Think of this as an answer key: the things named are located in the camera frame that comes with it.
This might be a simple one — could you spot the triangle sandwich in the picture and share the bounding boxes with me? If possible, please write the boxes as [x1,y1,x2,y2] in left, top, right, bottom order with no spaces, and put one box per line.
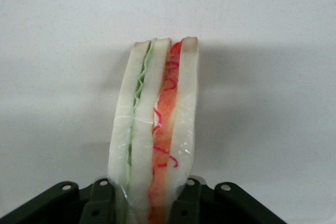
[107,36,200,224]

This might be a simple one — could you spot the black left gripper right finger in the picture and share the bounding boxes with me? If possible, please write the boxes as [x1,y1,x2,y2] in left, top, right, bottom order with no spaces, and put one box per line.
[169,175,289,224]

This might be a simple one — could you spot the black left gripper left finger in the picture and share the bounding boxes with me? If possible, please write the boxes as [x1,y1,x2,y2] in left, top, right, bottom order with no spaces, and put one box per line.
[0,177,124,224]

